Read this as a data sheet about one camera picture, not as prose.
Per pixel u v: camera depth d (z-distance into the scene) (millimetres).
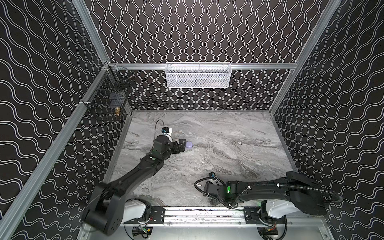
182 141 792
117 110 821
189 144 1007
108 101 942
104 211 410
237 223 741
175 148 758
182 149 767
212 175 746
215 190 618
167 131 756
